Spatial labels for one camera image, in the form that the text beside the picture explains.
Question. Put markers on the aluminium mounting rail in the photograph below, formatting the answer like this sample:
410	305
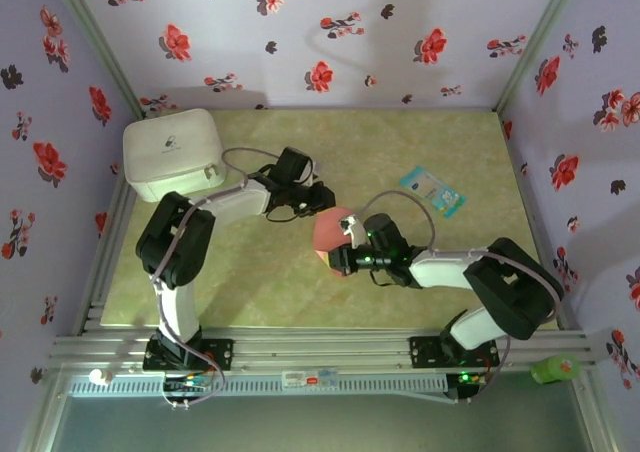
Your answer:
325	344

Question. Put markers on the blue snack sachet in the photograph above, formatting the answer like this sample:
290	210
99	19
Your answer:
432	192

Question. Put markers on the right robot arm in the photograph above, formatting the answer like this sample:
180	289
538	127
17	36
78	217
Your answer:
515	292

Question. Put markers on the white zippered storage case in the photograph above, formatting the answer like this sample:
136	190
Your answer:
170	147

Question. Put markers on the green cup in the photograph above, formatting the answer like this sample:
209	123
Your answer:
555	369

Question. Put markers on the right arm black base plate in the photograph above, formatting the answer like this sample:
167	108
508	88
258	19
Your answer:
425	352

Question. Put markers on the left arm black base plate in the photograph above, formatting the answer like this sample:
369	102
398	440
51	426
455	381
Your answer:
220	354

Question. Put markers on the aluminium frame post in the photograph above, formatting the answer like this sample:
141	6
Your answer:
538	37
95	37

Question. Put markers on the pink paper sheet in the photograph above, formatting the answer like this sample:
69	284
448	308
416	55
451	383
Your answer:
327	232

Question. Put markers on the white label sticker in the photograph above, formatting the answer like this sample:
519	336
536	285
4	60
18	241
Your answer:
310	379

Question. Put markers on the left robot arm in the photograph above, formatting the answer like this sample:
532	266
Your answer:
175	242

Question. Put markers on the small circuit board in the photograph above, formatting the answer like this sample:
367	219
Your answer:
187	383
465	379

